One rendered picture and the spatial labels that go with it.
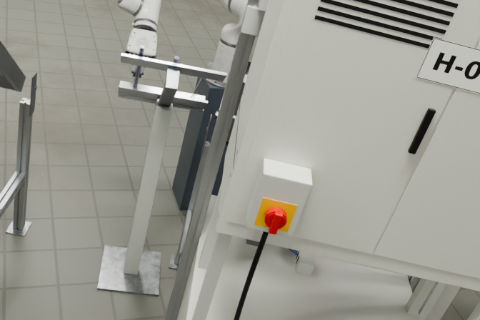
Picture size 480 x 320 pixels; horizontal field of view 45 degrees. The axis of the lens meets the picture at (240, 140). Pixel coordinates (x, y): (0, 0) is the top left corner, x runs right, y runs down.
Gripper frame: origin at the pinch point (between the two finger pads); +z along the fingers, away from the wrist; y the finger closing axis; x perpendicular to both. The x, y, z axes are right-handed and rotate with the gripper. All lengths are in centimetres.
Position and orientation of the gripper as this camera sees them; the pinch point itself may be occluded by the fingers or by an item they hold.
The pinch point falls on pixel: (138, 70)
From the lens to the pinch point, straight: 203.7
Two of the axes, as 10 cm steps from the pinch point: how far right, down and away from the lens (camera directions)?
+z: -0.8, 9.3, -3.7
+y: 9.7, 1.6, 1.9
